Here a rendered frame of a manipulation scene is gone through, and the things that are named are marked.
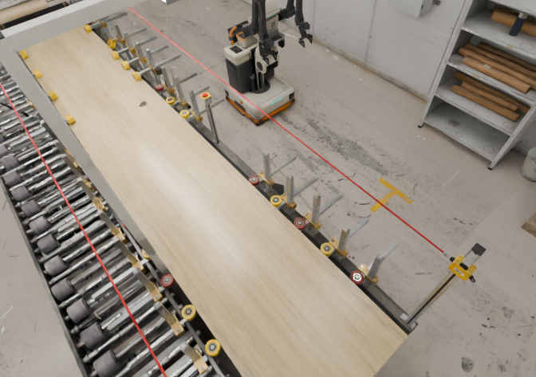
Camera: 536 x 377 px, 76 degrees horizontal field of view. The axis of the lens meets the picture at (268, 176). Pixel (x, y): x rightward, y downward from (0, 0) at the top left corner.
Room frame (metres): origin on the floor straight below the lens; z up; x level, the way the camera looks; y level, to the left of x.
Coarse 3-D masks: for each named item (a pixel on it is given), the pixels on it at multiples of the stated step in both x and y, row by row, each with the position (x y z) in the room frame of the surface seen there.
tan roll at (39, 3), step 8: (32, 0) 4.43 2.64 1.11; (40, 0) 4.45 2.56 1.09; (48, 0) 4.52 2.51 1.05; (8, 8) 4.28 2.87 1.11; (16, 8) 4.29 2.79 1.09; (24, 8) 4.32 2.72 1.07; (32, 8) 4.36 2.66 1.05; (40, 8) 4.42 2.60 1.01; (0, 16) 4.16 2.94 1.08; (8, 16) 4.20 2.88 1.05; (16, 16) 4.25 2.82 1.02
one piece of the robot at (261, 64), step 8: (280, 16) 3.37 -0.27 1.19; (248, 24) 3.30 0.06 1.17; (272, 24) 3.29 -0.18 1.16; (256, 48) 3.30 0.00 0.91; (272, 48) 3.30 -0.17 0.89; (256, 56) 3.28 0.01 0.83; (272, 56) 3.29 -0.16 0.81; (256, 64) 3.29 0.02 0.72; (264, 64) 3.18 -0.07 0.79; (264, 72) 3.19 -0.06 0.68
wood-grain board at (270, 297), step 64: (64, 64) 3.34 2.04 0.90; (128, 128) 2.25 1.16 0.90; (192, 128) 2.18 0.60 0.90; (128, 192) 1.56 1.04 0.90; (192, 192) 1.50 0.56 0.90; (256, 192) 1.45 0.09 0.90; (192, 256) 1.00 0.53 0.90; (256, 256) 0.96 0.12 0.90; (320, 256) 0.92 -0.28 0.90; (256, 320) 0.56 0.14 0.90; (320, 320) 0.53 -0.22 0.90; (384, 320) 0.50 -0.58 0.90
